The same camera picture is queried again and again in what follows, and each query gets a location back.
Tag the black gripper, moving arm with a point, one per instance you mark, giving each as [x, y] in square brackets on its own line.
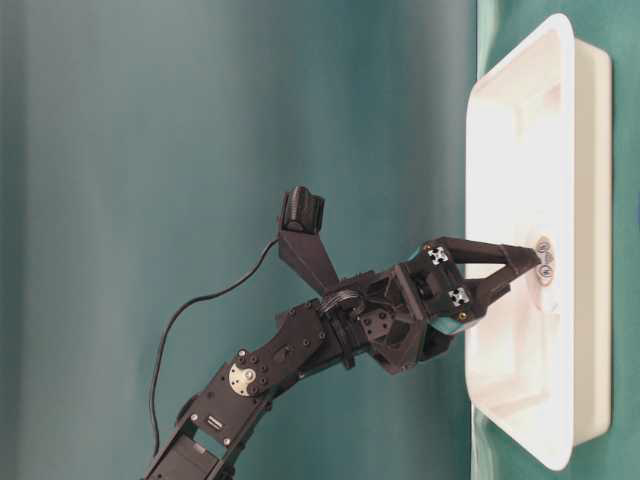
[416, 307]

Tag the white tape roll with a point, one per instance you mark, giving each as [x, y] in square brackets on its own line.
[541, 280]

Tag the black moving robot arm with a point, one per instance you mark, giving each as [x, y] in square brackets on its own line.
[215, 424]

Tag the white plastic case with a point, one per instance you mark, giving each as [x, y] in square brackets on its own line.
[539, 159]

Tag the green table cloth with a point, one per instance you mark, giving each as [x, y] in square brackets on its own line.
[145, 150]

